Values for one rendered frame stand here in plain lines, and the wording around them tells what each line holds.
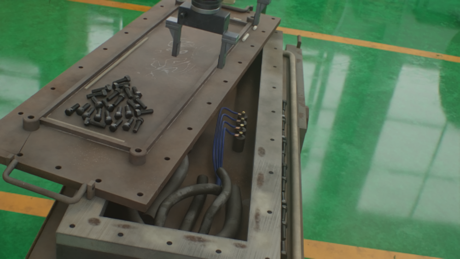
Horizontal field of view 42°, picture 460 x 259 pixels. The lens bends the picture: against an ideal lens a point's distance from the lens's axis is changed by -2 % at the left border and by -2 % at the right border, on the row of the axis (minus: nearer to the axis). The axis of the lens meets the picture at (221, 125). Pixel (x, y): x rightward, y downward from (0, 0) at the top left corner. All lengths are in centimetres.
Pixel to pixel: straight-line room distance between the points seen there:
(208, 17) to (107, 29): 399
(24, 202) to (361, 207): 197
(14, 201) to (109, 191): 218
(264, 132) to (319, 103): 318
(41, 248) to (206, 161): 54
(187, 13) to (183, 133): 32
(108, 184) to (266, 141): 47
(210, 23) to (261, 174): 42
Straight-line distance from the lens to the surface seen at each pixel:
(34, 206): 342
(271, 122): 168
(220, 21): 159
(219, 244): 125
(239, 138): 171
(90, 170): 137
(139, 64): 185
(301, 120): 197
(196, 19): 161
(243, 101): 200
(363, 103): 499
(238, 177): 163
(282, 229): 147
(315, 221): 355
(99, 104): 159
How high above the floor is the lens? 217
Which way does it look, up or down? 31 degrees down
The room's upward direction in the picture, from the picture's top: 9 degrees clockwise
